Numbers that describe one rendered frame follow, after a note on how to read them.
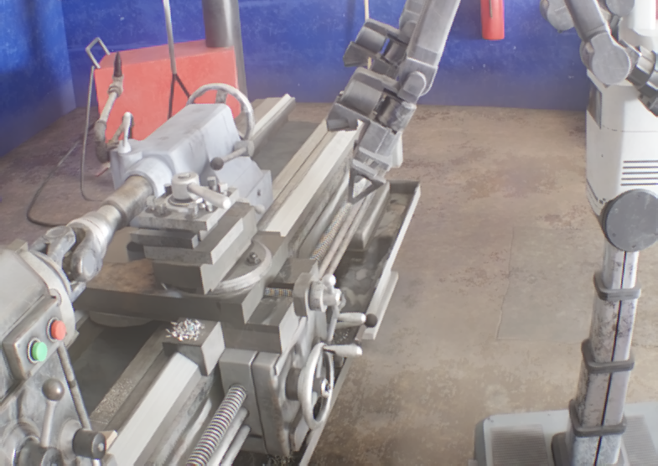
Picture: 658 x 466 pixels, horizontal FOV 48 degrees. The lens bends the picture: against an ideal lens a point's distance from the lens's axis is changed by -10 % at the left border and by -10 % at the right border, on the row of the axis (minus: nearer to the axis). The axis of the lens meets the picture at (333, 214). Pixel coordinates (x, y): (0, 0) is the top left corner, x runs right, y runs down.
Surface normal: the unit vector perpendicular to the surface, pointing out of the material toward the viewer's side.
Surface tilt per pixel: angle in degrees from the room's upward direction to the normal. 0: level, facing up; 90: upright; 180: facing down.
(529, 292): 0
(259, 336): 90
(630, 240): 90
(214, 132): 82
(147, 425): 36
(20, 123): 90
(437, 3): 89
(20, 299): 45
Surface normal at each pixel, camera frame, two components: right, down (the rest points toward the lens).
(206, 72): 0.09, 0.42
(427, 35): -0.08, 0.28
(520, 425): -0.07, -0.90
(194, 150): 0.96, -0.03
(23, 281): 0.63, -0.61
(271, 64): -0.26, 0.43
